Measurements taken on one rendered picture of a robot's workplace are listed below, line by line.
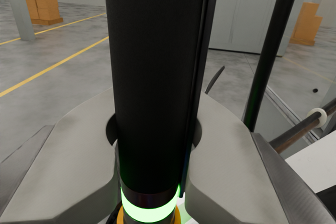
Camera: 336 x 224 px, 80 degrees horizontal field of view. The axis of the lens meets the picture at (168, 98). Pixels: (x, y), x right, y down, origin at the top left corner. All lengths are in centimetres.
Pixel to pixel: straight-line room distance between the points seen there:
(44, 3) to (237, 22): 613
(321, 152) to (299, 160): 5
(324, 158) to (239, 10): 522
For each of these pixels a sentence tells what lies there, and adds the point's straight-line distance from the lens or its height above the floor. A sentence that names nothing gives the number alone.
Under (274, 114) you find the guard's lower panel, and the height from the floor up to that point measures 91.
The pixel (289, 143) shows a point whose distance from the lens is 31.
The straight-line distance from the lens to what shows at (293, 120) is 123.
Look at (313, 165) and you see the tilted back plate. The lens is 55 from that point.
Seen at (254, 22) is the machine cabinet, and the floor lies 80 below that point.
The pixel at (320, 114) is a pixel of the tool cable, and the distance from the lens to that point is 38.
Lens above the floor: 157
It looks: 30 degrees down
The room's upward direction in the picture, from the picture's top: 4 degrees clockwise
